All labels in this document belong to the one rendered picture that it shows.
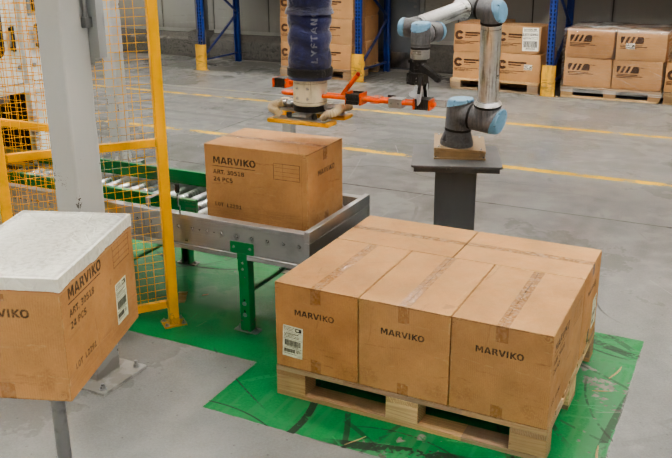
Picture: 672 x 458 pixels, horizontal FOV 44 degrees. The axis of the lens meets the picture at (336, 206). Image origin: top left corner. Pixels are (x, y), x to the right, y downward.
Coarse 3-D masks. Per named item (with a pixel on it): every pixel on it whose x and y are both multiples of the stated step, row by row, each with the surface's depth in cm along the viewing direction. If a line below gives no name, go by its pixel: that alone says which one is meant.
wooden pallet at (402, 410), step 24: (288, 384) 369; (312, 384) 372; (360, 408) 357; (384, 408) 357; (408, 408) 344; (456, 408) 334; (432, 432) 342; (456, 432) 339; (480, 432) 339; (528, 432) 321; (528, 456) 324
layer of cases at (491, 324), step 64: (320, 256) 384; (384, 256) 384; (448, 256) 384; (512, 256) 383; (576, 256) 382; (320, 320) 352; (384, 320) 337; (448, 320) 324; (512, 320) 319; (576, 320) 348; (384, 384) 346; (448, 384) 332; (512, 384) 319
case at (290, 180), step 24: (216, 144) 423; (240, 144) 423; (264, 144) 423; (288, 144) 422; (312, 144) 422; (336, 144) 430; (216, 168) 427; (240, 168) 421; (264, 168) 415; (288, 168) 408; (312, 168) 409; (336, 168) 434; (216, 192) 432; (240, 192) 425; (264, 192) 419; (288, 192) 412; (312, 192) 412; (336, 192) 438; (216, 216) 436; (240, 216) 429; (264, 216) 423; (288, 216) 416; (312, 216) 415
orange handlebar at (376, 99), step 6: (282, 90) 419; (288, 90) 421; (324, 96) 408; (330, 96) 407; (336, 96) 406; (342, 96) 405; (366, 96) 404; (372, 96) 400; (378, 96) 400; (372, 102) 399; (378, 102) 397; (384, 102) 396; (402, 102) 392; (408, 102) 390; (432, 102) 387
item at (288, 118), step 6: (288, 114) 411; (312, 114) 406; (270, 120) 412; (276, 120) 411; (282, 120) 409; (288, 120) 408; (294, 120) 407; (300, 120) 407; (306, 120) 405; (312, 120) 405; (318, 120) 405; (330, 120) 407; (318, 126) 402; (324, 126) 400; (330, 126) 402
